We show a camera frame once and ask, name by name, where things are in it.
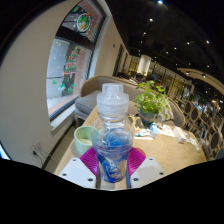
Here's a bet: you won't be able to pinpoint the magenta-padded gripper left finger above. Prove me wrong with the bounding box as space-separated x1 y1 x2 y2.
58 147 101 190

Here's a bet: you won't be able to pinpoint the white wall power outlet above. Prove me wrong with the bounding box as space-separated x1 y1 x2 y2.
29 143 43 158

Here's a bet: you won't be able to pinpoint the light green mug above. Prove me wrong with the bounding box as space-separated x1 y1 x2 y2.
73 125 98 156

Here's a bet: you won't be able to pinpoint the white round column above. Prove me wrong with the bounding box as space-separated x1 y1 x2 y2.
136 54 152 77

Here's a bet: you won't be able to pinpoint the white pen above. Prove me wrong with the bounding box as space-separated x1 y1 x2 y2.
134 132 151 138

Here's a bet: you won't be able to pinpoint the window with christmas decals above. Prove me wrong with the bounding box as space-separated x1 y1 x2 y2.
45 0 107 122

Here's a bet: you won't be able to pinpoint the white cardboard box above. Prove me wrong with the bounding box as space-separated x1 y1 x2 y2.
172 125 188 144

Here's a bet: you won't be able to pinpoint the group of round-back chairs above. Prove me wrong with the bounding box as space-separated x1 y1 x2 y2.
181 98 224 158

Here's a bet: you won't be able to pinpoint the person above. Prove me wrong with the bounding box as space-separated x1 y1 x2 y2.
133 72 144 84

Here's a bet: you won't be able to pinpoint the small white-blue carton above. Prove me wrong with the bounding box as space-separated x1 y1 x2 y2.
148 122 160 139

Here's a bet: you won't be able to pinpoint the grey curved sofa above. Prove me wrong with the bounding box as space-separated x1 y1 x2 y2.
73 75 187 129

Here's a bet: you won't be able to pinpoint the green potted plant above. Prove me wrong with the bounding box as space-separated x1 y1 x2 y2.
131 79 172 128

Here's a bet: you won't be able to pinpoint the clear blue-label water bottle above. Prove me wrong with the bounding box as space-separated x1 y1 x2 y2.
90 82 135 184

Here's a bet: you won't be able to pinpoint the ceiling spot lights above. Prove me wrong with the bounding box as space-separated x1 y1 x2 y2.
139 0 214 81

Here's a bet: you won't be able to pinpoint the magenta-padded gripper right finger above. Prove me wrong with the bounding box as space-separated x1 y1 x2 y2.
125 147 167 190

